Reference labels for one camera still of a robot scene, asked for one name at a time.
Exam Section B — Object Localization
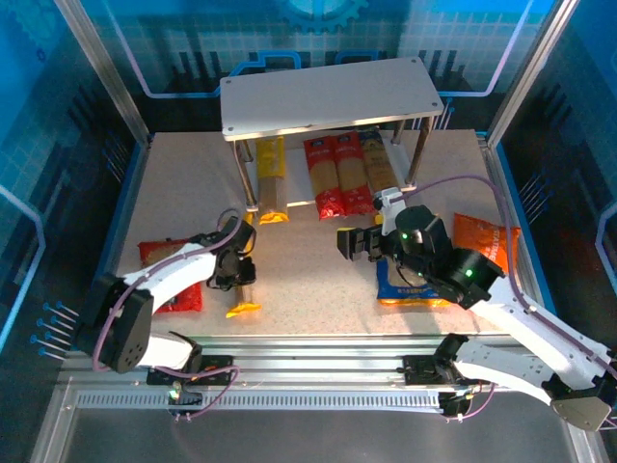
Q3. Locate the red macaroni bag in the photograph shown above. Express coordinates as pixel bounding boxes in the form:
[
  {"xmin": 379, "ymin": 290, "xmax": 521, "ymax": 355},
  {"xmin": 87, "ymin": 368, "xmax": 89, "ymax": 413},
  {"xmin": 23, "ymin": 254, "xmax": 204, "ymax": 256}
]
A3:
[{"xmin": 138, "ymin": 237, "xmax": 204, "ymax": 314}]

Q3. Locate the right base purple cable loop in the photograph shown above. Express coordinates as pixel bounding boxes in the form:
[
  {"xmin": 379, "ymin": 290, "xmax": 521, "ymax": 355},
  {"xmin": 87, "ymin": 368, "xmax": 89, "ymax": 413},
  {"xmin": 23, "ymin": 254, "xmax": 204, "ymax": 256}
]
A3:
[{"xmin": 445, "ymin": 383, "xmax": 497, "ymax": 423}]

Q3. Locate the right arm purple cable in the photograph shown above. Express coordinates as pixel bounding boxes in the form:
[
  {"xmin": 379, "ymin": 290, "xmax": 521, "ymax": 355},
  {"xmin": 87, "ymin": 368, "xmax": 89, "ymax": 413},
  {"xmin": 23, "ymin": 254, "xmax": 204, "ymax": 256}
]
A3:
[{"xmin": 389, "ymin": 174, "xmax": 617, "ymax": 382}]

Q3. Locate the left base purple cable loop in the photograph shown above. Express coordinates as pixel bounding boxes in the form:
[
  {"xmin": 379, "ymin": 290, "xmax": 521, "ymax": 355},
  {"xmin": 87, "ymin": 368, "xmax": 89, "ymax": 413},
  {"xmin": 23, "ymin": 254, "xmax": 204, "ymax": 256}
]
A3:
[{"xmin": 148, "ymin": 365, "xmax": 241, "ymax": 423}]

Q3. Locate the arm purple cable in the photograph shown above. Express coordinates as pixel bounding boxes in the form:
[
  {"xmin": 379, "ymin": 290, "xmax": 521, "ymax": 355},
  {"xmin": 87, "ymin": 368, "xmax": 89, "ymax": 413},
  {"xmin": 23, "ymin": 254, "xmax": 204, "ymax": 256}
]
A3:
[
  {"xmin": 389, "ymin": 174, "xmax": 617, "ymax": 382},
  {"xmin": 91, "ymin": 207, "xmax": 242, "ymax": 373}
]

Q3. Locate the small black connector box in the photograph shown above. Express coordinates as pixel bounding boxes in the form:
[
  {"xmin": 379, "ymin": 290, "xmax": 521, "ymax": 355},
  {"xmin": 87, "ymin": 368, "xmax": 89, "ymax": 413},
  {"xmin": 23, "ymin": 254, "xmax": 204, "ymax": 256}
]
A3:
[
  {"xmin": 166, "ymin": 388, "xmax": 203, "ymax": 409},
  {"xmin": 438, "ymin": 391, "xmax": 471, "ymax": 419}
]

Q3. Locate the left aluminium frame post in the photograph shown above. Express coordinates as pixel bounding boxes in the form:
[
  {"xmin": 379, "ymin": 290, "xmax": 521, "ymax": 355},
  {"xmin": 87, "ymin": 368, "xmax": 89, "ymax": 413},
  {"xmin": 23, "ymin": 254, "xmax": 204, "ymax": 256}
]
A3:
[{"xmin": 53, "ymin": 0, "xmax": 151, "ymax": 146}]

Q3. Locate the aluminium side rail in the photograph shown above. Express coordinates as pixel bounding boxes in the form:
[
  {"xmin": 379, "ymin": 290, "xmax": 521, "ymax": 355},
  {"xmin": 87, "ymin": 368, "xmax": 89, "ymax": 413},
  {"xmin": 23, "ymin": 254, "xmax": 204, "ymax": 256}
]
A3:
[{"xmin": 474, "ymin": 132, "xmax": 553, "ymax": 348}]

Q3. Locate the white slotted cable duct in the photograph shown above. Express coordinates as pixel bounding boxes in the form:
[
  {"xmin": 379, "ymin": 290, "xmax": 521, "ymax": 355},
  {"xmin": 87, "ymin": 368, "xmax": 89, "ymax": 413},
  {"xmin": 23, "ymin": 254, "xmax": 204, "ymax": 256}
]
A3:
[{"xmin": 76, "ymin": 389, "xmax": 443, "ymax": 412}]

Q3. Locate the red spaghetti bag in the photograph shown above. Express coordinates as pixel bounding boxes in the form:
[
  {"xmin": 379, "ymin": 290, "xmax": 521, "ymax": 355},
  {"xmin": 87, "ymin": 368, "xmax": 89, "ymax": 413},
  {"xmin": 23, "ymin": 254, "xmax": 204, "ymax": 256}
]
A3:
[
  {"xmin": 331, "ymin": 130, "xmax": 376, "ymax": 217},
  {"xmin": 302, "ymin": 136, "xmax": 347, "ymax": 222}
]

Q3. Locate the blue orange orecchiette bag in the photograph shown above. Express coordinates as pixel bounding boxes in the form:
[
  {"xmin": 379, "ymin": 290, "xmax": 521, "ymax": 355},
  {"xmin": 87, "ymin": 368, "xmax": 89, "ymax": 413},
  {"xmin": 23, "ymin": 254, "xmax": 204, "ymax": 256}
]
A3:
[{"xmin": 375, "ymin": 258, "xmax": 454, "ymax": 310}]

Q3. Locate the yellow spaghetti bag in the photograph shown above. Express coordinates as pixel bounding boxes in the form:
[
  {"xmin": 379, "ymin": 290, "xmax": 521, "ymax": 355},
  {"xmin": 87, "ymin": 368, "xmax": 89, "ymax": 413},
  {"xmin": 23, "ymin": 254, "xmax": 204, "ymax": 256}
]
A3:
[
  {"xmin": 225, "ymin": 211, "xmax": 264, "ymax": 319},
  {"xmin": 255, "ymin": 136, "xmax": 291, "ymax": 227}
]

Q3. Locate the aluminium frame cross rail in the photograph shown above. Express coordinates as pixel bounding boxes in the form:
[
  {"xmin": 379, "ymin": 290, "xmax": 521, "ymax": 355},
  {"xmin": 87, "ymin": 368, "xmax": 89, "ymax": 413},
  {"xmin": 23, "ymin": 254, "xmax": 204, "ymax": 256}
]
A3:
[{"xmin": 62, "ymin": 335, "xmax": 577, "ymax": 392}]

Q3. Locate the orange pasta bag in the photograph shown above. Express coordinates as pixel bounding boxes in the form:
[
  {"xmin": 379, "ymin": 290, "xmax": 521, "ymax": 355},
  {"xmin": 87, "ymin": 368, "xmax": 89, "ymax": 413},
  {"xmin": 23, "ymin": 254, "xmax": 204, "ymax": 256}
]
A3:
[{"xmin": 452, "ymin": 211, "xmax": 523, "ymax": 290}]

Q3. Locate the right aluminium frame post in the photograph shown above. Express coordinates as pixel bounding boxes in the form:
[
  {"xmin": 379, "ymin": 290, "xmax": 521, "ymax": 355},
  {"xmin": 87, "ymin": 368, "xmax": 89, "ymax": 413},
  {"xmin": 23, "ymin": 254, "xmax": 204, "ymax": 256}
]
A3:
[{"xmin": 485, "ymin": 0, "xmax": 582, "ymax": 149}]

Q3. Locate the dark gold spaghetti bag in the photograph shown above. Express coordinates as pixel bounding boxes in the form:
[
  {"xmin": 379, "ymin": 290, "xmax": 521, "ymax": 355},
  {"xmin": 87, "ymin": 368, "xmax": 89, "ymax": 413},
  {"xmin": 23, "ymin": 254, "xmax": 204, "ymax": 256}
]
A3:
[{"xmin": 359, "ymin": 127, "xmax": 402, "ymax": 194}]

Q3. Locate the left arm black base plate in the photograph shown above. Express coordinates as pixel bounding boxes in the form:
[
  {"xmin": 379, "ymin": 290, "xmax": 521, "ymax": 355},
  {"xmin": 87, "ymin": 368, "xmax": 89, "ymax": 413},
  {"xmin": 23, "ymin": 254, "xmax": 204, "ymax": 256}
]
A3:
[{"xmin": 147, "ymin": 354, "xmax": 236, "ymax": 387}]

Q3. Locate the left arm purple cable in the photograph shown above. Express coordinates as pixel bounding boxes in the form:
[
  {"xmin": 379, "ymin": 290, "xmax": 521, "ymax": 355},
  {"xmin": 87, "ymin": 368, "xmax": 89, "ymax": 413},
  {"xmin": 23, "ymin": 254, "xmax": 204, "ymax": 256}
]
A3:
[{"xmin": 91, "ymin": 207, "xmax": 242, "ymax": 373}]

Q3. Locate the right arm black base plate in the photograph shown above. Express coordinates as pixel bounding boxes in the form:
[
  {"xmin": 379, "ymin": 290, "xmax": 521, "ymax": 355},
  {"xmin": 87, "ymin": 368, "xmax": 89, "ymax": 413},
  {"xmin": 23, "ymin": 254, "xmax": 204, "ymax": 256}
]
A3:
[{"xmin": 401, "ymin": 354, "xmax": 492, "ymax": 387}]

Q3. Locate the aluminium frame post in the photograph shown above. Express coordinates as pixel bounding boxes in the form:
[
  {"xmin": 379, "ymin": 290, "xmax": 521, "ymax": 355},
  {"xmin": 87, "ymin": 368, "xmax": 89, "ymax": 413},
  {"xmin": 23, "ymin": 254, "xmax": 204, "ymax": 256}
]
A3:
[
  {"xmin": 485, "ymin": 0, "xmax": 582, "ymax": 149},
  {"xmin": 53, "ymin": 0, "xmax": 151, "ymax": 146}
]

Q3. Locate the two-tier white metal shelf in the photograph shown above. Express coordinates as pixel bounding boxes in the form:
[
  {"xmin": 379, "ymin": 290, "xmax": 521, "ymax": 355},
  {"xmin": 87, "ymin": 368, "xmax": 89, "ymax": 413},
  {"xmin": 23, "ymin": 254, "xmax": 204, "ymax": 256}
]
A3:
[{"xmin": 219, "ymin": 57, "xmax": 444, "ymax": 214}]

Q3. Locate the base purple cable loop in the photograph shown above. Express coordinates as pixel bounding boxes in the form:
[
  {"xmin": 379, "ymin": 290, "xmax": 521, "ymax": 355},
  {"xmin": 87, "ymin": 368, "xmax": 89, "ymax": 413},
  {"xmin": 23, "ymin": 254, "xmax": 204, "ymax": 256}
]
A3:
[
  {"xmin": 445, "ymin": 383, "xmax": 497, "ymax": 423},
  {"xmin": 148, "ymin": 365, "xmax": 241, "ymax": 423}
]

